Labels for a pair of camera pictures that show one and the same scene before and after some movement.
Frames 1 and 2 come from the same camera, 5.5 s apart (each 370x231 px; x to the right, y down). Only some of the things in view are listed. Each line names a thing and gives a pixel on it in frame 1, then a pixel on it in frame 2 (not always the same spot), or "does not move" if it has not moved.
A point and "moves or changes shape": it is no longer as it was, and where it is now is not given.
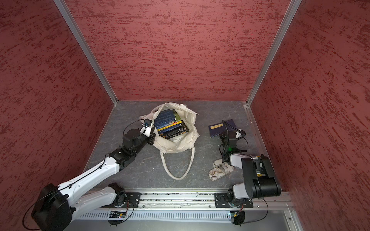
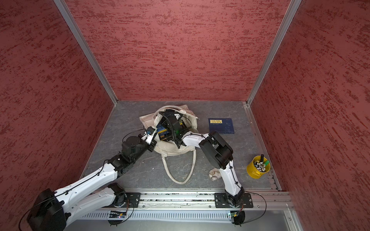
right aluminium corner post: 294,6 does not move
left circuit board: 114,214 does not move
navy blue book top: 219,128 moves or changes shape
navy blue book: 165,118 moves or changes shape
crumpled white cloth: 216,173 does not move
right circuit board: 238,216 does not move
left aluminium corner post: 87,47 does not move
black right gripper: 222,136 to 165,121
